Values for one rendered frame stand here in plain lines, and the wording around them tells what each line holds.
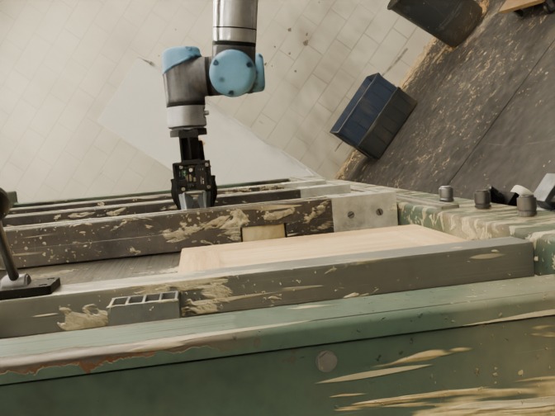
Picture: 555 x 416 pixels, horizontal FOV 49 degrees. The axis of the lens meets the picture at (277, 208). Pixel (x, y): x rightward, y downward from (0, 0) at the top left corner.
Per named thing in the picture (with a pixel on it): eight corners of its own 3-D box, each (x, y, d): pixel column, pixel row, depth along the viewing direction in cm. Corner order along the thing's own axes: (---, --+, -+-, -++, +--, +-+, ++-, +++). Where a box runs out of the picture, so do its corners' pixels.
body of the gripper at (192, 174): (173, 195, 115) (167, 130, 113) (175, 191, 123) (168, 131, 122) (214, 191, 116) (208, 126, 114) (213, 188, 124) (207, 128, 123)
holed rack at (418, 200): (459, 207, 100) (458, 204, 100) (441, 210, 100) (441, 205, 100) (296, 177, 263) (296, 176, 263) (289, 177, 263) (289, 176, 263)
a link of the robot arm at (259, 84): (267, 93, 112) (206, 98, 112) (265, 92, 123) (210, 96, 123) (263, 49, 110) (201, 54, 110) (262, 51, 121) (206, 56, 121)
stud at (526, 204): (541, 216, 82) (539, 194, 81) (524, 219, 81) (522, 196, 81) (531, 215, 84) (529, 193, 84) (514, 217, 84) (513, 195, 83)
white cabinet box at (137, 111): (358, 206, 489) (137, 56, 458) (316, 265, 497) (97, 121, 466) (346, 193, 549) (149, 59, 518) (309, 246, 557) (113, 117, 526)
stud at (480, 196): (494, 209, 94) (493, 189, 94) (479, 210, 94) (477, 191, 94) (486, 207, 97) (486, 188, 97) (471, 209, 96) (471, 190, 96)
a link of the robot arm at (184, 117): (167, 110, 122) (208, 106, 123) (169, 133, 122) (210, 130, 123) (164, 106, 114) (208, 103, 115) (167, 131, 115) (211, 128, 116)
